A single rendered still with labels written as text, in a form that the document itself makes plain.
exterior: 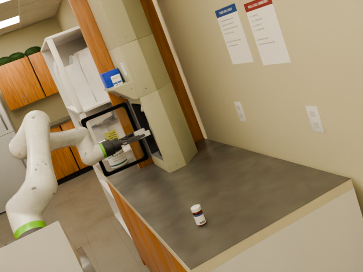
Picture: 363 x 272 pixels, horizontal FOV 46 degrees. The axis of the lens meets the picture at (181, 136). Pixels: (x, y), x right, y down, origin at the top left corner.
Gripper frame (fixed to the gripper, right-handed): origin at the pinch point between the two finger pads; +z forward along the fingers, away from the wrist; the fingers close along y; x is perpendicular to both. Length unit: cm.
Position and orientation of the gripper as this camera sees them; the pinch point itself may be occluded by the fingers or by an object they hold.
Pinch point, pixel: (144, 131)
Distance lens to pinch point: 254.3
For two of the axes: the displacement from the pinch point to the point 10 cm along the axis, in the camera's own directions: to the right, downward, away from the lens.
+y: -3.3, -1.1, 9.4
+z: 8.8, -4.0, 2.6
